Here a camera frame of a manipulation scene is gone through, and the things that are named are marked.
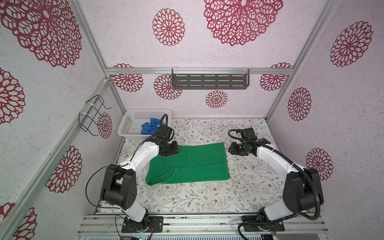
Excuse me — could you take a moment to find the green tank top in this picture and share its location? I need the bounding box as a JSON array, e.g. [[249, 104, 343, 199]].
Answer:
[[146, 143, 230, 186]]

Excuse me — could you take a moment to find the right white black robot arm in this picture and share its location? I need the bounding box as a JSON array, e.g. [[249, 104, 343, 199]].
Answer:
[[228, 128, 324, 225]]

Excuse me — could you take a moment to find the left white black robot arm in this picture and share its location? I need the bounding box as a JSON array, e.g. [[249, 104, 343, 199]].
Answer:
[[101, 125, 179, 223]]

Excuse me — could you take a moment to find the blue tank top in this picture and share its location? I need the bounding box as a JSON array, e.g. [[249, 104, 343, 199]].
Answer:
[[141, 118, 160, 135]]

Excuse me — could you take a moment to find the white plastic basket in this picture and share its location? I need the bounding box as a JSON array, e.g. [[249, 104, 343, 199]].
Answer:
[[118, 109, 172, 141]]

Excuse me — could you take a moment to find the grey metal wall shelf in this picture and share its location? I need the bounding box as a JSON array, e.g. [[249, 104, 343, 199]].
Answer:
[[171, 69, 250, 90]]

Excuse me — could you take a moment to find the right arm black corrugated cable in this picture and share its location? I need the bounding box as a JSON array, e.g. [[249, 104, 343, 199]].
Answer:
[[227, 128, 322, 222]]

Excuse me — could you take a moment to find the black wire wall rack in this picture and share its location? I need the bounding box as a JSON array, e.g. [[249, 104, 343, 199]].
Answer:
[[78, 95, 111, 137]]

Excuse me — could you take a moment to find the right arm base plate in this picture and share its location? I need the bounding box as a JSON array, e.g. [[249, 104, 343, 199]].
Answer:
[[242, 215, 286, 232]]

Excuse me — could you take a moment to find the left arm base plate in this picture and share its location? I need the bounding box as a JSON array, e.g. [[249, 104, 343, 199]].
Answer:
[[122, 216, 164, 234]]

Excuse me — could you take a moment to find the aluminium front rail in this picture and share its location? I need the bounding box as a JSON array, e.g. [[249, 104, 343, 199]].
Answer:
[[77, 214, 329, 237]]

